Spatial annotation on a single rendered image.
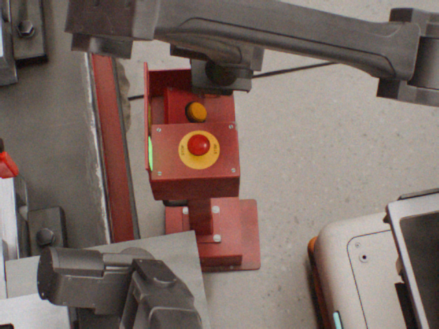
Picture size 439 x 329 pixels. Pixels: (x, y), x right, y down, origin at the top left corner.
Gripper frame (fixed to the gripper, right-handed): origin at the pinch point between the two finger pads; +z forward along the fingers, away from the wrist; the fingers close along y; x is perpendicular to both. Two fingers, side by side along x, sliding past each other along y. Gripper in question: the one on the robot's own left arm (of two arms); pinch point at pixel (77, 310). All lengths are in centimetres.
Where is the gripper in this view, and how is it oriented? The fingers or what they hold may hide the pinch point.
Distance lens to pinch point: 100.8
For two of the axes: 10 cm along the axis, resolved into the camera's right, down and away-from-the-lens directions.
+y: 1.8, 9.3, -3.3
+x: 8.5, 0.2, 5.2
